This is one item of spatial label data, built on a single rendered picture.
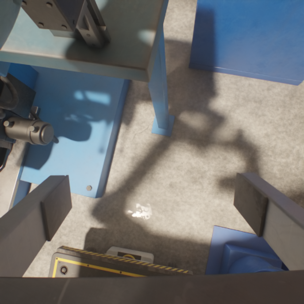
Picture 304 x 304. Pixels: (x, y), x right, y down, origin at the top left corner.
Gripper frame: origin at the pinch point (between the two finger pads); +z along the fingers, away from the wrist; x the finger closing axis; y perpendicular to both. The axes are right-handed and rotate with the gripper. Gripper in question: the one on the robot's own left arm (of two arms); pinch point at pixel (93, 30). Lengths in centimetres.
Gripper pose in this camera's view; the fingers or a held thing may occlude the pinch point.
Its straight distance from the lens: 40.7
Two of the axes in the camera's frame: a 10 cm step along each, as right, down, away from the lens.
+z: 0.9, 1.6, 9.8
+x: -2.1, 9.7, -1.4
